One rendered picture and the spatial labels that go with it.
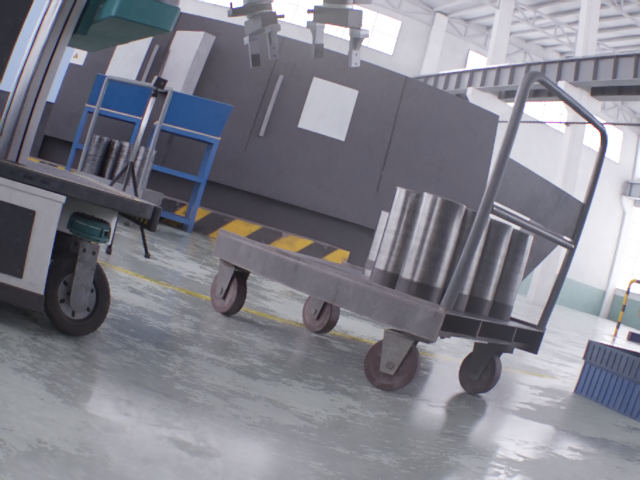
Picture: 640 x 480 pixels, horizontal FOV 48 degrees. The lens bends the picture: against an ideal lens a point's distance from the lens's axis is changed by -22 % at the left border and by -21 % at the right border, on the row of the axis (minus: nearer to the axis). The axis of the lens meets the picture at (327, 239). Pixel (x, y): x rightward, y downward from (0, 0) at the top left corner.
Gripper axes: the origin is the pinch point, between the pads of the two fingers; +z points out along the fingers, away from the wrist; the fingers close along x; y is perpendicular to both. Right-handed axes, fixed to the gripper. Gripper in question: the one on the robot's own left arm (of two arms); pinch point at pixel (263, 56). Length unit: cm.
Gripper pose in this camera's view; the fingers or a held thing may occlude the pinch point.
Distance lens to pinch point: 230.9
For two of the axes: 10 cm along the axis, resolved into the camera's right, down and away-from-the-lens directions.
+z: 1.3, 9.9, 0.9
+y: 8.9, -1.6, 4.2
